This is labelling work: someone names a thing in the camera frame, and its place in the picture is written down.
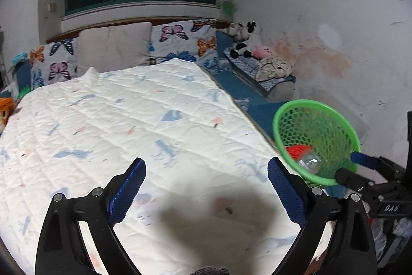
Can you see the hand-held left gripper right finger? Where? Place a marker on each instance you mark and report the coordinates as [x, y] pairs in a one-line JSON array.
[[286, 194]]

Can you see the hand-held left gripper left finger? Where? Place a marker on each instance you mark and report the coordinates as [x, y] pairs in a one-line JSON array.
[[127, 194]]

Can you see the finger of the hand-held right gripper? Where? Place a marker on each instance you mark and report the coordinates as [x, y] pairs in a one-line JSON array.
[[365, 159], [349, 178]]

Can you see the clear plastic snack cup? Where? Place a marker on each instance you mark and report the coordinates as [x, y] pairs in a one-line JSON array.
[[309, 164]]

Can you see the green plastic mesh basket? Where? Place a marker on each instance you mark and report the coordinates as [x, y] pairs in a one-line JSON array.
[[278, 133]]

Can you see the orange snack wrapper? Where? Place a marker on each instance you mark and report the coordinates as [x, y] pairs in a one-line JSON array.
[[297, 151]]

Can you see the clear plastic storage box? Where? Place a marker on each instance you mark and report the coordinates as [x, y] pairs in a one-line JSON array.
[[338, 97]]

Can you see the white quilted blanket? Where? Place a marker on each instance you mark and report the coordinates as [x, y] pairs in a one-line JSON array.
[[128, 120]]

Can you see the blue bed sheet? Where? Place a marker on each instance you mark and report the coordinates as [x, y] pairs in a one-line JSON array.
[[254, 101]]

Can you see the beige spotted cloth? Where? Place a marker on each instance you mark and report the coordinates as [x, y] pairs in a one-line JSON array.
[[273, 67]]

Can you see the blue checked cushion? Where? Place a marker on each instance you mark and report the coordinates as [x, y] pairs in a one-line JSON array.
[[244, 68]]

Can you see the pink plush toy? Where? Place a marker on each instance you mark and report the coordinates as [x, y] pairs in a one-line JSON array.
[[264, 51]]

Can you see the orange plush toy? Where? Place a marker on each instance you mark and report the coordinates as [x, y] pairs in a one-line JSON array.
[[6, 107]]

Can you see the beige pillow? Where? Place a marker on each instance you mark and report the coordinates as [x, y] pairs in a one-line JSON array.
[[112, 46]]

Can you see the small butterfly print pillow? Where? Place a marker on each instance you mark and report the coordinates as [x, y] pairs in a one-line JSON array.
[[54, 62]]

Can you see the large butterfly print pillow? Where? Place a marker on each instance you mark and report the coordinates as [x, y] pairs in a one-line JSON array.
[[180, 39]]

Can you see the black white cow plush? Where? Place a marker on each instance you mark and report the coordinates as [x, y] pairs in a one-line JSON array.
[[244, 30]]

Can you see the white wall switch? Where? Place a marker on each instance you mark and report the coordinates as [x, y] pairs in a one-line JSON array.
[[50, 7]]

